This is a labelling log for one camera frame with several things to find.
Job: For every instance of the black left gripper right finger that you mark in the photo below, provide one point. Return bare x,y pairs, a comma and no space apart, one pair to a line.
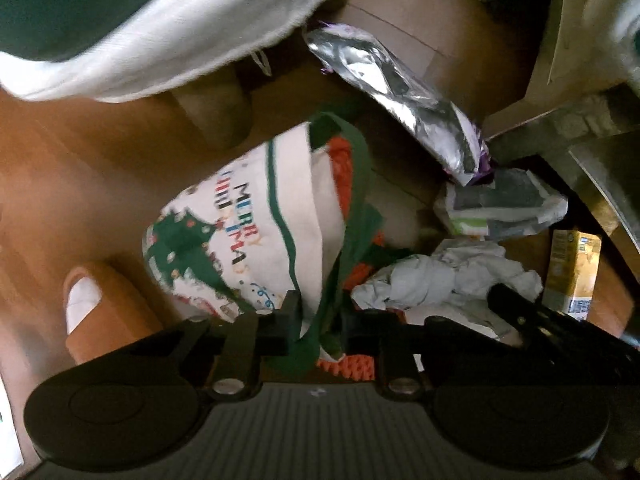
393,345

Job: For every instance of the orange foam fruit net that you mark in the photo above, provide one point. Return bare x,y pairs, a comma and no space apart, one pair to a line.
357,368

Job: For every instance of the Merry Christmas cloth bag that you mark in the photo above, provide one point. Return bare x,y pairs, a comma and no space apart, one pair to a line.
289,216

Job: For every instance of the yellow drink carton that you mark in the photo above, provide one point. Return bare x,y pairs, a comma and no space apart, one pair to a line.
572,272

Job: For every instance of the silver purple snack wrapper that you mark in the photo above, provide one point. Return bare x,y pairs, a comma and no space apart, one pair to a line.
434,121

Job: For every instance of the crumpled white tissue paper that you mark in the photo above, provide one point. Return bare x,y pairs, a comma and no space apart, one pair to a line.
453,283

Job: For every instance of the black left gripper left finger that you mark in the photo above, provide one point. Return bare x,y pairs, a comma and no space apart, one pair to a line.
246,343

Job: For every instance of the teal trash bin white base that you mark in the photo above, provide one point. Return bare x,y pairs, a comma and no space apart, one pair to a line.
122,50

